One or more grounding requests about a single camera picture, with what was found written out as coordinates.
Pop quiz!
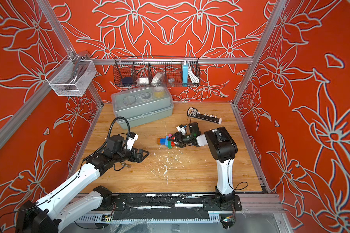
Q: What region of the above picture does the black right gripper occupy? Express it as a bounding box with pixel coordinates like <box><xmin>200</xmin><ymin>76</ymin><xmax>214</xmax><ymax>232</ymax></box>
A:
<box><xmin>169</xmin><ymin>132</ymin><xmax>194</xmax><ymax>149</ymax></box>

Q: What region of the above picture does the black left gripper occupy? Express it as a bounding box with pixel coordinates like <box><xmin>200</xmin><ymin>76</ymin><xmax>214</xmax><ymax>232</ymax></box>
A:
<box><xmin>113</xmin><ymin>145</ymin><xmax>150</xmax><ymax>164</ymax></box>

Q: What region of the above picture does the blue square lego brick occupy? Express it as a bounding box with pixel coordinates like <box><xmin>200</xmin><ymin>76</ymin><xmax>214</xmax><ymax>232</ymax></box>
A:
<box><xmin>159</xmin><ymin>138</ymin><xmax>166</xmax><ymax>145</ymax></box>

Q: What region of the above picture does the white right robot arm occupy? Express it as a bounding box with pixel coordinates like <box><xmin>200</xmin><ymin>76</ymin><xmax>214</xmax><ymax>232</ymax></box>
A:
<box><xmin>167</xmin><ymin>122</ymin><xmax>238</xmax><ymax>208</ymax></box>

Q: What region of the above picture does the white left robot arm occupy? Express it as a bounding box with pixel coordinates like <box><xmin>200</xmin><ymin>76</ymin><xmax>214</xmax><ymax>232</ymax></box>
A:
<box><xmin>15</xmin><ymin>135</ymin><xmax>150</xmax><ymax>233</ymax></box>

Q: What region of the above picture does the dark brown bit holder case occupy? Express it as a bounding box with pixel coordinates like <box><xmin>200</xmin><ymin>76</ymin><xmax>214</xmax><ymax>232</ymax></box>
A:
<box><xmin>187</xmin><ymin>107</ymin><xmax>222</xmax><ymax>124</ymax></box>

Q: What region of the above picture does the grey green plastic toolbox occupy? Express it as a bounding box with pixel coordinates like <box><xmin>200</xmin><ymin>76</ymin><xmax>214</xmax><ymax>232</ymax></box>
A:
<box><xmin>111</xmin><ymin>87</ymin><xmax>174</xmax><ymax>128</ymax></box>

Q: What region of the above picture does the yellow tape roll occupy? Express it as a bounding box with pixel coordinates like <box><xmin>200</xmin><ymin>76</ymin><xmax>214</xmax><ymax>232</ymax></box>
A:
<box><xmin>153</xmin><ymin>87</ymin><xmax>166</xmax><ymax>98</ymax></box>

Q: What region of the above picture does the clear bag in basket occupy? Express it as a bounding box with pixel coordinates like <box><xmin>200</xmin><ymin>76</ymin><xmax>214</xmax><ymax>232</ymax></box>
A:
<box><xmin>151</xmin><ymin>71</ymin><xmax>165</xmax><ymax>86</ymax></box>

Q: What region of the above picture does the white box in basket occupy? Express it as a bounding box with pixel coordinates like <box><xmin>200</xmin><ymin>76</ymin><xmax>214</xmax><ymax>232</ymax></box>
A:
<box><xmin>137</xmin><ymin>77</ymin><xmax>149</xmax><ymax>85</ymax></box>

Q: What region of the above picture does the light blue box in basket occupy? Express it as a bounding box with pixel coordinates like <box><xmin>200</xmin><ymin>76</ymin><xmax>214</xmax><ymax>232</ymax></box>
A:
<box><xmin>182</xmin><ymin>61</ymin><xmax>189</xmax><ymax>87</ymax></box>

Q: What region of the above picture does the dark round tin in basket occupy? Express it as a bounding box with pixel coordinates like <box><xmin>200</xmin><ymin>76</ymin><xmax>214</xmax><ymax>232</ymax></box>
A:
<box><xmin>121</xmin><ymin>77</ymin><xmax>133</xmax><ymax>86</ymax></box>

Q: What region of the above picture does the metal tool in bin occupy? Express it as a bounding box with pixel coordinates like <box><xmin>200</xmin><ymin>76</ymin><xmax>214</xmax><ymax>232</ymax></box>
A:
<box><xmin>66</xmin><ymin>54</ymin><xmax>88</xmax><ymax>90</ymax></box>

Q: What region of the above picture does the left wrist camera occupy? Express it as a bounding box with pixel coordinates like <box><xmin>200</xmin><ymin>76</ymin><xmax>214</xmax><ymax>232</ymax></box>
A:
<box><xmin>127</xmin><ymin>132</ymin><xmax>139</xmax><ymax>150</ymax></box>

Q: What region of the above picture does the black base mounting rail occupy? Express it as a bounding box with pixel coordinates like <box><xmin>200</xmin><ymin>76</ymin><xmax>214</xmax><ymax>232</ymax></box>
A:
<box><xmin>93</xmin><ymin>193</ymin><xmax>242</xmax><ymax>222</ymax></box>

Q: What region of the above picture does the white cable in basket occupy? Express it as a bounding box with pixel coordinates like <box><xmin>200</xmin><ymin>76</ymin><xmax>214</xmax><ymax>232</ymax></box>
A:
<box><xmin>188</xmin><ymin>65</ymin><xmax>199</xmax><ymax>84</ymax></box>

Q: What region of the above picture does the black wire wall basket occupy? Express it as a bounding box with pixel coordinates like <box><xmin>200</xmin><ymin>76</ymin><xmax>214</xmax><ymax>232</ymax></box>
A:
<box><xmin>113</xmin><ymin>56</ymin><xmax>201</xmax><ymax>87</ymax></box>

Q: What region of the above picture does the white slotted cable duct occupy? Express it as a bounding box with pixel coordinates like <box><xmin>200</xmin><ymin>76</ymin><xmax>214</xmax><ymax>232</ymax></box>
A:
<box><xmin>75</xmin><ymin>212</ymin><xmax>221</xmax><ymax>224</ymax></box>

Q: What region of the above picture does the clear plastic wall bin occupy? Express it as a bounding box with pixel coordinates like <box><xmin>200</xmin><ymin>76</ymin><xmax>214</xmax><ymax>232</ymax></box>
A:
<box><xmin>46</xmin><ymin>57</ymin><xmax>97</xmax><ymax>97</ymax></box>

